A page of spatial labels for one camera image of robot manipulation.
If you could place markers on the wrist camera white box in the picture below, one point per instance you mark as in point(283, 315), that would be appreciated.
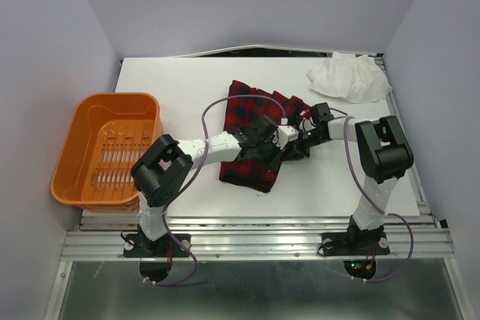
point(285, 134)
point(306, 125)

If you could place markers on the orange plastic basket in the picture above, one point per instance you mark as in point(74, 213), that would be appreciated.
point(108, 133)

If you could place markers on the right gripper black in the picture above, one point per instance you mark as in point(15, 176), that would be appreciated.
point(295, 151)

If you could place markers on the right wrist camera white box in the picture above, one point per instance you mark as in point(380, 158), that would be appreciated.
point(306, 125)

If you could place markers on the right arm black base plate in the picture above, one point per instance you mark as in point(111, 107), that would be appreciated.
point(335, 244)

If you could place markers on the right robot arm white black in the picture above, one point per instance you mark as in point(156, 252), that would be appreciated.
point(378, 155)

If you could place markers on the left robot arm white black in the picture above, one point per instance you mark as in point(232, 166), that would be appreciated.
point(160, 173)

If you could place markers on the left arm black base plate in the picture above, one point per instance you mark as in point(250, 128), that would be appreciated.
point(138, 246)

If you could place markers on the white crumpled skirt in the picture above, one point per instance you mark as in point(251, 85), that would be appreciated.
point(346, 76)

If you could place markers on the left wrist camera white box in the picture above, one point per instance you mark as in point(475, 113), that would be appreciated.
point(285, 134)

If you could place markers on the red plaid skirt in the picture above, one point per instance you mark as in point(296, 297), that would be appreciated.
point(250, 115)

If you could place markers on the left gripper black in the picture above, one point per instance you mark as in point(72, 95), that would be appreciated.
point(271, 164)

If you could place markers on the aluminium right side rail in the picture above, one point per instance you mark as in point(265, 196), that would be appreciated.
point(420, 197)

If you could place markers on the aluminium front rail frame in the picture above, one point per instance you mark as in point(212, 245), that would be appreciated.
point(253, 238)

